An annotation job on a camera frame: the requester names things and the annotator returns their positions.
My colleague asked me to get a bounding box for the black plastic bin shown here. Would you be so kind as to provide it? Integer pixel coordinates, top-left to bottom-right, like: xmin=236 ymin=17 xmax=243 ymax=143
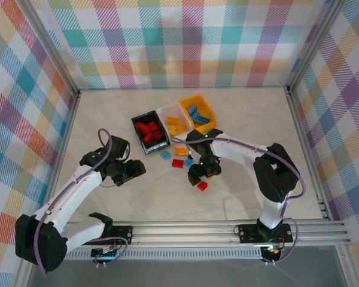
xmin=130 ymin=109 xmax=171 ymax=155

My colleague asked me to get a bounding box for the yellow plastic bin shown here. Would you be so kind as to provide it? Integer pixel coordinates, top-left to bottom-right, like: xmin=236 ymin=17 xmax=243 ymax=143
xmin=178 ymin=93 xmax=218 ymax=135

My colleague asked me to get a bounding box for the white plastic bin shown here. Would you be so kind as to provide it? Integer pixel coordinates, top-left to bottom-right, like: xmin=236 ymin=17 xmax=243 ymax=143
xmin=154 ymin=102 xmax=194 ymax=142

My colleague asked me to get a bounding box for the wide aluminium mounting rail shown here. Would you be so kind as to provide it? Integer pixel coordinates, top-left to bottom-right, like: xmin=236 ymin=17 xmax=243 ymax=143
xmin=20 ymin=220 xmax=349 ymax=249

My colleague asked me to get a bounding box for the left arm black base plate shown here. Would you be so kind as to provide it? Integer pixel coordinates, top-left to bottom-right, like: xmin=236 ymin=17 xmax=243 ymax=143
xmin=78 ymin=225 xmax=134 ymax=246

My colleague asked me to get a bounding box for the aluminium side floor rail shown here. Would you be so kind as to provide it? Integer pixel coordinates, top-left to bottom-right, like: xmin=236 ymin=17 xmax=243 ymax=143
xmin=285 ymin=88 xmax=330 ymax=221
xmin=38 ymin=89 xmax=82 ymax=225

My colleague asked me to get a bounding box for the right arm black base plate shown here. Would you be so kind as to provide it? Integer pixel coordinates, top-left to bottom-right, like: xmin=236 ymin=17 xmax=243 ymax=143
xmin=238 ymin=223 xmax=294 ymax=245

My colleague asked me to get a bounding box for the grey slotted cable duct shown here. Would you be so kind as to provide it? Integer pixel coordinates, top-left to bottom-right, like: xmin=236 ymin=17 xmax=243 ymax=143
xmin=62 ymin=249 xmax=263 ymax=260

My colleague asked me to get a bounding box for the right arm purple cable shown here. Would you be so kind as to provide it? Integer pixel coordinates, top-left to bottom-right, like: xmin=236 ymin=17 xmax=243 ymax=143
xmin=170 ymin=136 xmax=306 ymax=266

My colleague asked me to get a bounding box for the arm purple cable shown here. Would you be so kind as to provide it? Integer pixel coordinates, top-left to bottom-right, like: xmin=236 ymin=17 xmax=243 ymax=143
xmin=170 ymin=136 xmax=306 ymax=266
xmin=35 ymin=128 xmax=129 ymax=277

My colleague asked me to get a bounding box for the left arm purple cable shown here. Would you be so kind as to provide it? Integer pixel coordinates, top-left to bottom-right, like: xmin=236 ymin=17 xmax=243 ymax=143
xmin=35 ymin=128 xmax=129 ymax=277

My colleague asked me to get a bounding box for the aluminium upright frame post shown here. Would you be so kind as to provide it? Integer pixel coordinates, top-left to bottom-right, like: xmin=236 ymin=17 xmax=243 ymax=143
xmin=285 ymin=0 xmax=348 ymax=96
xmin=23 ymin=0 xmax=81 ymax=96

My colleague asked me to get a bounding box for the aluminium lower frame post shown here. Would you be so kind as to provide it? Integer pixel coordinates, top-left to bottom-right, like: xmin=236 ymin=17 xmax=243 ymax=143
xmin=13 ymin=268 xmax=36 ymax=287
xmin=336 ymin=245 xmax=358 ymax=287

